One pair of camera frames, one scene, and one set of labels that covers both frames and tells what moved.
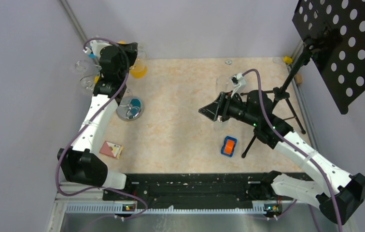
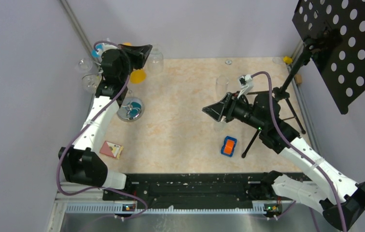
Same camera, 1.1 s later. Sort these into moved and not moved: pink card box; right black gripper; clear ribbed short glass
Moved: clear ribbed short glass
Not moved: right black gripper; pink card box
